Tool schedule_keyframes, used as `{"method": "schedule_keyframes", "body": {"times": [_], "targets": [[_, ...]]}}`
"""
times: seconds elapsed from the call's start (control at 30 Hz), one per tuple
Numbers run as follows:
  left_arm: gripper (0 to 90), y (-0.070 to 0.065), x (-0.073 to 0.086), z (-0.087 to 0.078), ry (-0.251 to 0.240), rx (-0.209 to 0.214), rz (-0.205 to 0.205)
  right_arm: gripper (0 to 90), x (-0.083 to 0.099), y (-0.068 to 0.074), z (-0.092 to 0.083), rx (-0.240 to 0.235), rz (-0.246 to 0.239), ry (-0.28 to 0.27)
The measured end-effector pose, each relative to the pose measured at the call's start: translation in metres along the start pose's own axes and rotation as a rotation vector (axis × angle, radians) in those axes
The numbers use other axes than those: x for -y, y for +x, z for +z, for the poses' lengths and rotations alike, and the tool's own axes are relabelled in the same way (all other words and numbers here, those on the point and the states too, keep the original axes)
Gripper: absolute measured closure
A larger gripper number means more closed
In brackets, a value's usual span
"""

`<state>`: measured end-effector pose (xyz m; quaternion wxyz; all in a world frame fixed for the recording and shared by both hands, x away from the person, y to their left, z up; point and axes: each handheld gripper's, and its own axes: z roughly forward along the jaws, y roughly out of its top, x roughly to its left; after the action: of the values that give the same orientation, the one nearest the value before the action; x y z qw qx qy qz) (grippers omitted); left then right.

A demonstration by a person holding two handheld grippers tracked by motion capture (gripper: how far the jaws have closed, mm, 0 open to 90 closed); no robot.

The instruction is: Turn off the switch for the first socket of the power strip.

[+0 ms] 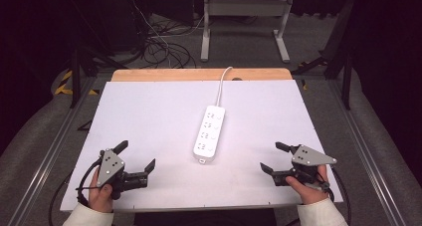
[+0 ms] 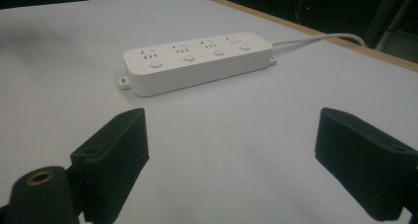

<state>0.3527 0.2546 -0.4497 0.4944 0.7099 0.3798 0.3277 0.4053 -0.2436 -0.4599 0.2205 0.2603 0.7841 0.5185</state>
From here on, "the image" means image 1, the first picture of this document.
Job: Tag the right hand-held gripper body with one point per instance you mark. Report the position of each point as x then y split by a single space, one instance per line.
310 157

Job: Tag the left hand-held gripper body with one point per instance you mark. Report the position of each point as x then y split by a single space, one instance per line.
110 166

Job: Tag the person's left hand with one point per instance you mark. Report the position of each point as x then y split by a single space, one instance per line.
99 194

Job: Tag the person's right hand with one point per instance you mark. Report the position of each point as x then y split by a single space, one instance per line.
307 191

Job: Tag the white board table cover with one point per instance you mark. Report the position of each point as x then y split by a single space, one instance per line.
159 126

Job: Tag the white power strip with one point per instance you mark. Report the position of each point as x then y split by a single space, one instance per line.
209 134

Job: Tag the yellow black hazard tape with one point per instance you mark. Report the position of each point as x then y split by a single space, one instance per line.
66 85

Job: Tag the black metal stand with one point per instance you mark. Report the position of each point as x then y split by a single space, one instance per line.
77 76
341 60

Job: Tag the aluminium floor rail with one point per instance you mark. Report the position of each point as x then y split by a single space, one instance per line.
361 153
49 153

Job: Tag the white metal desk frame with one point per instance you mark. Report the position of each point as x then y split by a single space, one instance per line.
245 8

